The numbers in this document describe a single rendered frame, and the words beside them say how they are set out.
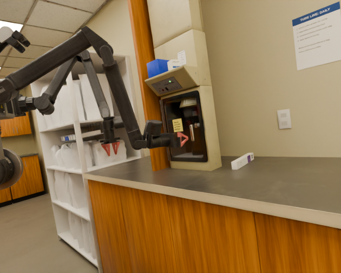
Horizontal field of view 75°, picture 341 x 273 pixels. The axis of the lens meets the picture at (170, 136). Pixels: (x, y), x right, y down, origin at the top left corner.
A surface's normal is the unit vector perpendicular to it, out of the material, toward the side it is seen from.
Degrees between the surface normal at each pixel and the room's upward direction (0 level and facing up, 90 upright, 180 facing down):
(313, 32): 90
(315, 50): 90
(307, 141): 90
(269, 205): 90
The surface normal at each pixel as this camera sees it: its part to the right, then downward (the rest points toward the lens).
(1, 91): 0.28, 0.32
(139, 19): 0.69, -0.05
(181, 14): -0.70, 0.15
